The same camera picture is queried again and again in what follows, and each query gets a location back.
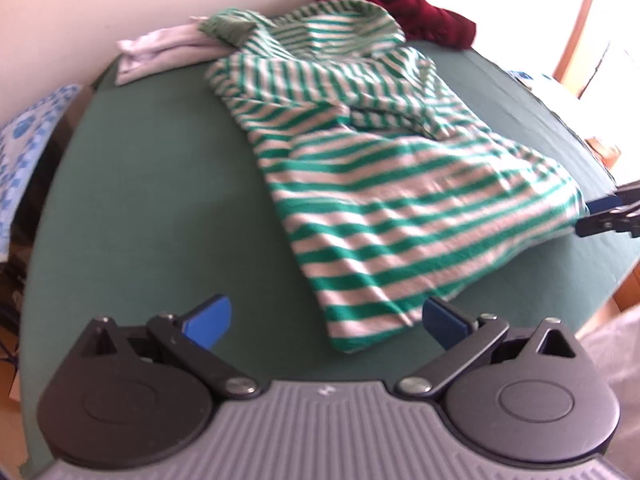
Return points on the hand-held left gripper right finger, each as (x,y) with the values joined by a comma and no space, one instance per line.
(442,322)

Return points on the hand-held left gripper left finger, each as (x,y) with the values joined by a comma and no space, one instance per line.
(207,317)

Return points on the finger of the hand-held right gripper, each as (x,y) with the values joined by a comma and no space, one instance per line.
(600,225)
(605,204)

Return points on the green striped shirt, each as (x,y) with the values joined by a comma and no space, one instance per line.
(390,200)

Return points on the orange rubber bands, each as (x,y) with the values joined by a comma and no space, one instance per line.
(602,150)

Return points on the white desk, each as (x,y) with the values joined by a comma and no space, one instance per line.
(570,110)

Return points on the dark green table cover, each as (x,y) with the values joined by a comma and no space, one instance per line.
(150,220)

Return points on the person's white clothing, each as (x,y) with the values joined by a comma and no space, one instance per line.
(612,360)

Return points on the blue patterned cloth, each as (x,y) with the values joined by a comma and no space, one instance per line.
(25,150)

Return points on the dark red sweater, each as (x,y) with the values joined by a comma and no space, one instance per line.
(425,15)

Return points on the white folded shirt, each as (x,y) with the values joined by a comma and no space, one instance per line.
(160,50)

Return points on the wooden door frame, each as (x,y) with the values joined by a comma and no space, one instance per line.
(575,30)

